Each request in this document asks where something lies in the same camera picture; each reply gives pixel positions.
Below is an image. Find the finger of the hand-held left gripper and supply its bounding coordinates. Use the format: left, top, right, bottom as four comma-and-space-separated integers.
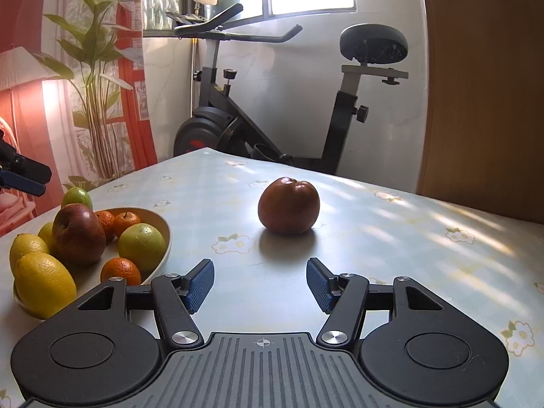
0, 140, 52, 183
0, 169, 47, 197

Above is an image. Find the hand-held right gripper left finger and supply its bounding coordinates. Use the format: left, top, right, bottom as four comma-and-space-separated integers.
76, 258, 215, 346

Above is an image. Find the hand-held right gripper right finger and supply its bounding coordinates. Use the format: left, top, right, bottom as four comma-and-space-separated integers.
306, 257, 462, 345

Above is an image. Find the cream round plate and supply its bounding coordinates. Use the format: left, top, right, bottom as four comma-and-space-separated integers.
13, 207, 172, 319

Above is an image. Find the small green jujube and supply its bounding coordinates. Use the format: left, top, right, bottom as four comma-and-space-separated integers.
62, 187, 93, 211

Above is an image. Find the yellow lemon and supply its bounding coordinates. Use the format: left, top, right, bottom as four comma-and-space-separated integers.
14, 252, 78, 320
9, 234, 50, 273

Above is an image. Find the large green jujube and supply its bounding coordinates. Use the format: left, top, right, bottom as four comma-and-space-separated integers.
118, 223, 167, 273

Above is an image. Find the red apple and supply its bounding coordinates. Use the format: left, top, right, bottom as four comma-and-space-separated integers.
258, 176, 320, 235
52, 203, 106, 268

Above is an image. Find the mandarin orange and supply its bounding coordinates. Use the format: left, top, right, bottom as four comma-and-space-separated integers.
114, 211, 142, 234
94, 210, 116, 242
101, 257, 142, 286

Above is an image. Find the floral tablecloth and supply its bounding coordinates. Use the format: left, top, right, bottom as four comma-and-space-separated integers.
0, 147, 544, 408

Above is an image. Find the red printed curtain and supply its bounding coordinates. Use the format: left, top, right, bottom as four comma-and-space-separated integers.
0, 0, 159, 239

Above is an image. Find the black exercise bike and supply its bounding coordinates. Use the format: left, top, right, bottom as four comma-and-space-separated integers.
166, 3, 409, 175

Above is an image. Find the metal pipe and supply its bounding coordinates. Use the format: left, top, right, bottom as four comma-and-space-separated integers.
192, 36, 199, 115

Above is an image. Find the wooden door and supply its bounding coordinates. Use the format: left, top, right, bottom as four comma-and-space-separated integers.
414, 0, 544, 224

